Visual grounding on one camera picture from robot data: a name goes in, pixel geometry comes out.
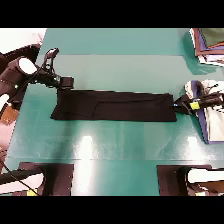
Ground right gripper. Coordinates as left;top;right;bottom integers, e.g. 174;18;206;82
180;94;202;116

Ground black cable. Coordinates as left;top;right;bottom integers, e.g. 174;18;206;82
0;160;40;197

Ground purple garment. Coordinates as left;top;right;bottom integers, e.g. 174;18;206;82
191;79;224;145

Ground beige garment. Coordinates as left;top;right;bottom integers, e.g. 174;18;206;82
184;80;198;101

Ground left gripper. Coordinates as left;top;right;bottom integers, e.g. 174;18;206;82
59;76;75;91

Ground brown garment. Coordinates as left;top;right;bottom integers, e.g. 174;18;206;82
191;28;224;57

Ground black garment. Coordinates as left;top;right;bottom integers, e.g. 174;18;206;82
50;87;178;123

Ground white garment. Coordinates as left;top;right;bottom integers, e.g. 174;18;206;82
199;79;224;143

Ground dark green garment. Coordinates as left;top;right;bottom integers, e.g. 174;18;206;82
199;28;224;47

